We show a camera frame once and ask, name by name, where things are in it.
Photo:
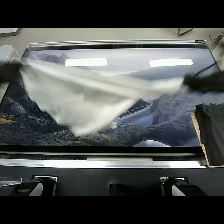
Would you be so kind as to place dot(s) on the white garment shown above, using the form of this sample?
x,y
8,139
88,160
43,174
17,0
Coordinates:
x,y
83,100

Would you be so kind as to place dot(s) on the white box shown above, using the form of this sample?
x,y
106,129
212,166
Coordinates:
x,y
6,53

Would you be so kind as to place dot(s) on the silver frame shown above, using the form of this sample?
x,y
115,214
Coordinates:
x,y
100,164

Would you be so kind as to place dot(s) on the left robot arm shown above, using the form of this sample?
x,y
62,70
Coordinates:
x,y
9,71

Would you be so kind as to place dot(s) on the tan board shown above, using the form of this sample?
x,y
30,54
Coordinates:
x,y
199,133

